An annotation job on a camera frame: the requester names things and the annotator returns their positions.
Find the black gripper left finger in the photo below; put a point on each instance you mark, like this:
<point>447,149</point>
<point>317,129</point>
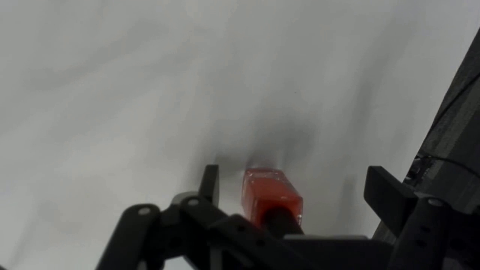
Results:
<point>210,185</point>

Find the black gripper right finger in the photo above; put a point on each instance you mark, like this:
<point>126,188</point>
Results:
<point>390,200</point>

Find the red nail polish bottle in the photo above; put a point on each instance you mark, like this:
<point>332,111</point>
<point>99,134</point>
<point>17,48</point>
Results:
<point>270,192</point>

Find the white table cloth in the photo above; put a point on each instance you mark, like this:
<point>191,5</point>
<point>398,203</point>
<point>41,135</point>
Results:
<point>150,99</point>

